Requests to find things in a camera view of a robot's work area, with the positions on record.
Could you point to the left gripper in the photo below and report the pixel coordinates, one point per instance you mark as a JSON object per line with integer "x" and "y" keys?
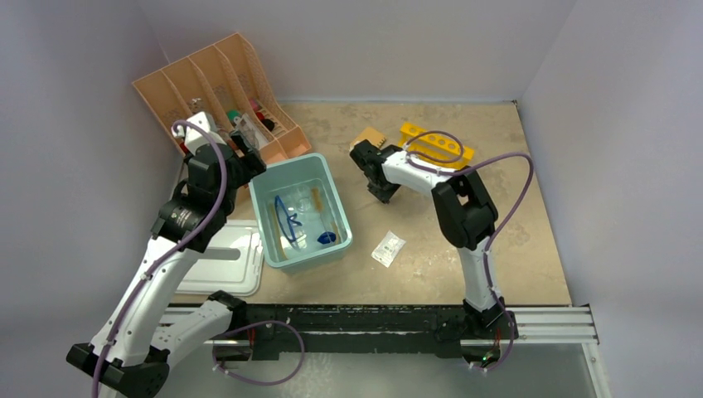
{"x": 249, "y": 164}

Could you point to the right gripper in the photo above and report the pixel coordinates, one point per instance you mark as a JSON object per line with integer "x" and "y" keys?
{"x": 382, "y": 195}

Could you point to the tan rubber tubing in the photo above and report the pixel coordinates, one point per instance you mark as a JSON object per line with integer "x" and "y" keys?
{"x": 313, "y": 223}

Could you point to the tan bristle brush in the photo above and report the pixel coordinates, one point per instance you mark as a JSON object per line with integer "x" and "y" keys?
{"x": 317, "y": 199}

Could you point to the blue safety glasses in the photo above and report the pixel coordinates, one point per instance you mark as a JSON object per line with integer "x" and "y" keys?
{"x": 290, "y": 227}

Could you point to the teal plastic bin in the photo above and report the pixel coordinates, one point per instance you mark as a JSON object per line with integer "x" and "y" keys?
{"x": 281, "y": 179}

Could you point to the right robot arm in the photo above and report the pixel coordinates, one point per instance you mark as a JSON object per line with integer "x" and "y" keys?
{"x": 465, "y": 212}

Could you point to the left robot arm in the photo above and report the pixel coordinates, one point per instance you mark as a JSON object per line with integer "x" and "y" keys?
{"x": 132, "y": 355}

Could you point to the yellow spiral notebook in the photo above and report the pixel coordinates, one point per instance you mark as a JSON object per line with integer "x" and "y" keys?
{"x": 375, "y": 138}

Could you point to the yellow test tube rack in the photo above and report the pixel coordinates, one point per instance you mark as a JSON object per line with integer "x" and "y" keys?
{"x": 435, "y": 148}

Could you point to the clear glass beaker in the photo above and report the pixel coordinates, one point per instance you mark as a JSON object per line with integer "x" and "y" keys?
{"x": 303, "y": 201}

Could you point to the peach desk file organizer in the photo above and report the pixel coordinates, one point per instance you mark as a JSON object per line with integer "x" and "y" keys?
{"x": 221, "y": 78}

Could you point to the white label packet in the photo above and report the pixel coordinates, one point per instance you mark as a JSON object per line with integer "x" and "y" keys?
{"x": 387, "y": 250}

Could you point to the white bin lid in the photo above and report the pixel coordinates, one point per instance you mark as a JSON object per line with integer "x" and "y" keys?
{"x": 233, "y": 262}

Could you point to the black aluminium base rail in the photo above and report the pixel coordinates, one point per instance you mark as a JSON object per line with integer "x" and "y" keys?
{"x": 266, "y": 330}

